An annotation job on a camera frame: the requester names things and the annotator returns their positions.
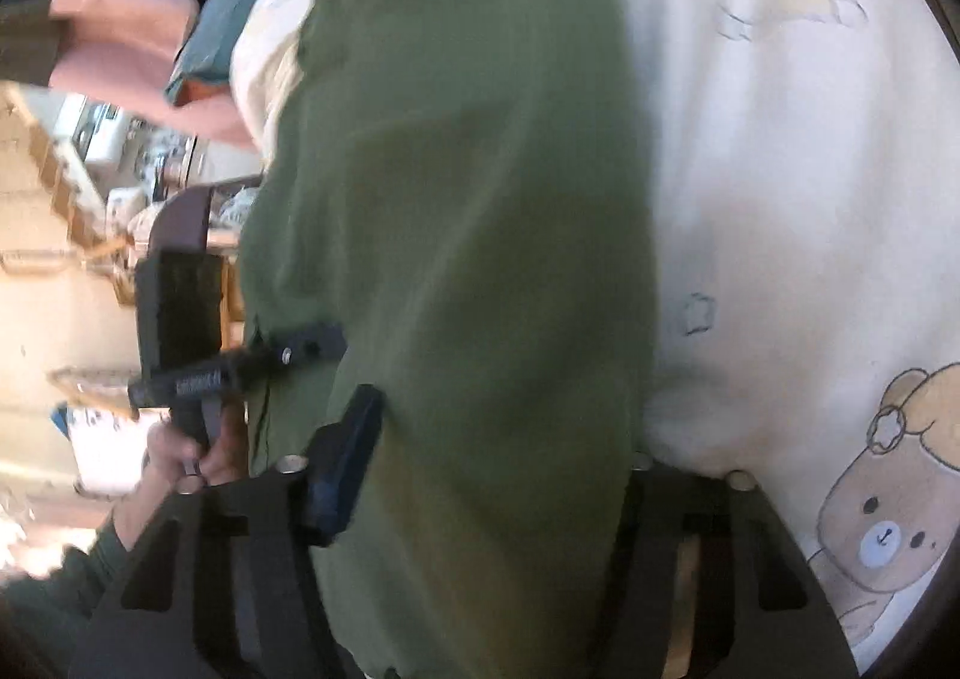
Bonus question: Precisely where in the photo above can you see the olive green pants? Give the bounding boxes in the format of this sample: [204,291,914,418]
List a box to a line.
[239,0,654,677]

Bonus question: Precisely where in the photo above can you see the person's left hand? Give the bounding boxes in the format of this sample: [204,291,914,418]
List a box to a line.
[112,401,249,549]

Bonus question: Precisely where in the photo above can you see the purple folding chair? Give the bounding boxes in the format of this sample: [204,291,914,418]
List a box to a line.
[146,175,263,255]

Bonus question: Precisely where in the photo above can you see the teal bed headboard cushion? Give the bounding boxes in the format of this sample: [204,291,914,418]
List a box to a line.
[164,0,257,108]

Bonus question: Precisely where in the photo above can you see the pink hanging curtain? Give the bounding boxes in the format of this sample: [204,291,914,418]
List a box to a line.
[47,0,252,149]

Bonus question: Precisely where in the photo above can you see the cream bear print duvet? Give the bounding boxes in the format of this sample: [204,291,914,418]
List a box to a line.
[229,0,958,677]

